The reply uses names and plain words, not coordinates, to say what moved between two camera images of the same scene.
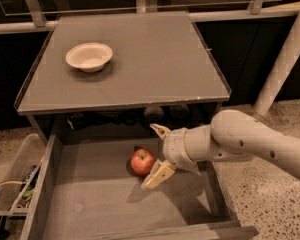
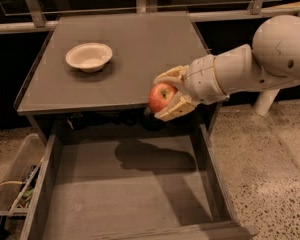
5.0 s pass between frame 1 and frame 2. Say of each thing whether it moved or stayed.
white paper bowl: stayed
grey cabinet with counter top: stayed
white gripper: moved
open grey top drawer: stayed
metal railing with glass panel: stayed
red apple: moved
